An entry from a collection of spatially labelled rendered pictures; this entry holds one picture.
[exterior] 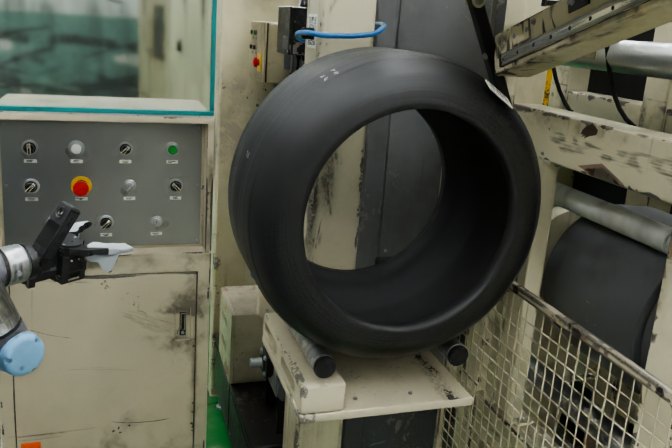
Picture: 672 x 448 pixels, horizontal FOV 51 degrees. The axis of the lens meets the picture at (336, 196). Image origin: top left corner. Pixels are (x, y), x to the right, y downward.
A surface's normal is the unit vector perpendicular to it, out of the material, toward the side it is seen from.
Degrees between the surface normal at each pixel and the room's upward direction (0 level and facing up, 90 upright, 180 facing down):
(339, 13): 90
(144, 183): 90
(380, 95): 80
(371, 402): 0
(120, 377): 92
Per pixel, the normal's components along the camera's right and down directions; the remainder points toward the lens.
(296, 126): -0.33, -0.26
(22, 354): 0.79, 0.20
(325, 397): 0.29, 0.25
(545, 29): -0.95, 0.01
